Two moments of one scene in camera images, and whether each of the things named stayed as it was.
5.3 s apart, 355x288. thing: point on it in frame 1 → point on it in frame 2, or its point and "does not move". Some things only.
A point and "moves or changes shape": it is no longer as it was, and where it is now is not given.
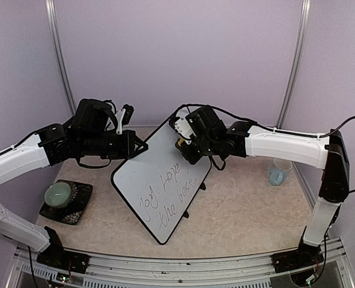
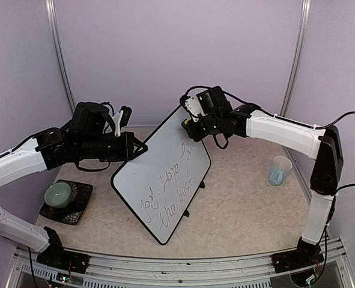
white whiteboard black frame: x=160 y=184 does not move
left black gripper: x=128 y=150 does not move
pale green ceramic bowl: x=57 y=195 does not move
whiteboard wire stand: x=186 y=214 does not move
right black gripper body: x=193 y=157 → x=197 y=135
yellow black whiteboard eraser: x=179 y=143 moves or changes shape
